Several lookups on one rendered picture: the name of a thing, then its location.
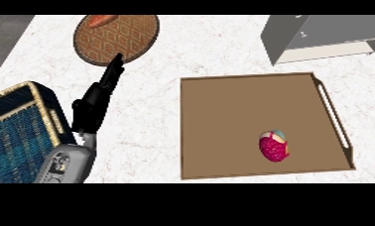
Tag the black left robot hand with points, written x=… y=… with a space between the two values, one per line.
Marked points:
x=94 y=99

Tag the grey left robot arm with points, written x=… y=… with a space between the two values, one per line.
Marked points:
x=68 y=162

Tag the brown wooden tray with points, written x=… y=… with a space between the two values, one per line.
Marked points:
x=258 y=124

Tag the round brown woven placemat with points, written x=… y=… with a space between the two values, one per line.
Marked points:
x=117 y=40

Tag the orange carrot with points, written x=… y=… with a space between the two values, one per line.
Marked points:
x=99 y=20

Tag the magenta speckled fruit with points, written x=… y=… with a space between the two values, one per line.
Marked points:
x=273 y=147

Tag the grey box appliance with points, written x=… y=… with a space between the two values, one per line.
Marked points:
x=317 y=38

